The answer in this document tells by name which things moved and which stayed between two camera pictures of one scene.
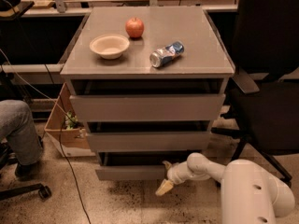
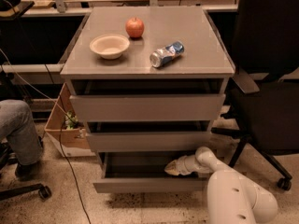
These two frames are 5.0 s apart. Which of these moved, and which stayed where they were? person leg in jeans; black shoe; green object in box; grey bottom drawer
Moved: grey bottom drawer
Stayed: black shoe; person leg in jeans; green object in box
